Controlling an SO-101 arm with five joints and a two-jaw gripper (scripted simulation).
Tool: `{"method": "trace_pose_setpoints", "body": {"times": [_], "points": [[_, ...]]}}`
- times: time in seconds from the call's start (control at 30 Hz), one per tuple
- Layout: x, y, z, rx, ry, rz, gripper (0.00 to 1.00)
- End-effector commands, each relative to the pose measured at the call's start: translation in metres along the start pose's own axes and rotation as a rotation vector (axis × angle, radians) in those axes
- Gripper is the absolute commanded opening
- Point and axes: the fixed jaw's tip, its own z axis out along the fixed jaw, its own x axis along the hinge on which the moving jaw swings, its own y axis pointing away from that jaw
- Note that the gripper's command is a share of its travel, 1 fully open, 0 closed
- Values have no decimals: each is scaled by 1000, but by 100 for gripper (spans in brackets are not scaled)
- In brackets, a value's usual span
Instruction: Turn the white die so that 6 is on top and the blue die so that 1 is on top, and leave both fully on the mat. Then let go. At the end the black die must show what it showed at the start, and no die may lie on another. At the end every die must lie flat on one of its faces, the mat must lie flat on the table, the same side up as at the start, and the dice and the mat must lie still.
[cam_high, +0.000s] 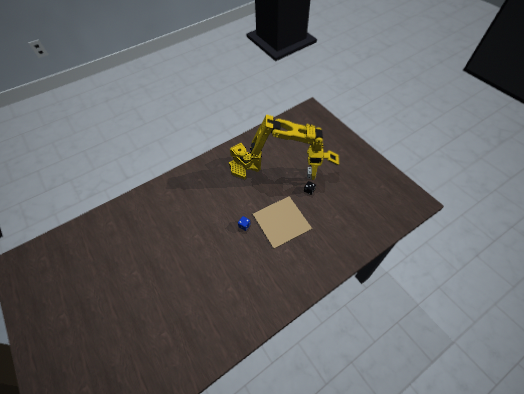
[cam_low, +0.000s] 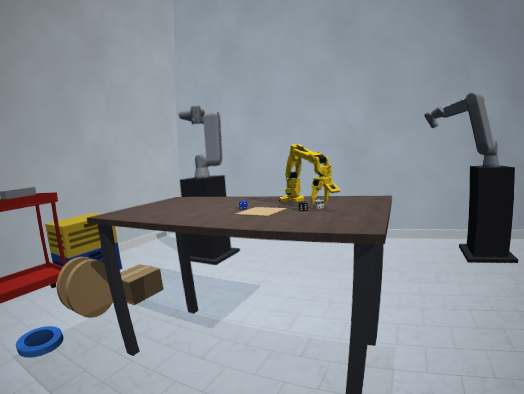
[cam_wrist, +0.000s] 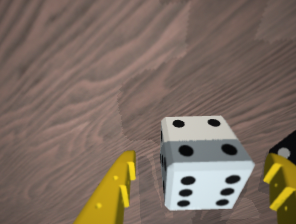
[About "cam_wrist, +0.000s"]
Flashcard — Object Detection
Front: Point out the white die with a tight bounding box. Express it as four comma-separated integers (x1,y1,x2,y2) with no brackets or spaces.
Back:
160,116,255,210

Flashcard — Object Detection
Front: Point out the black die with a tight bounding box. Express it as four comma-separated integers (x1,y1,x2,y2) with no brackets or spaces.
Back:
269,130,296,166

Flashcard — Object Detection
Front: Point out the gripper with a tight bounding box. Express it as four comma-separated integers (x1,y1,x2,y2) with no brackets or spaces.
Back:
73,150,296,224

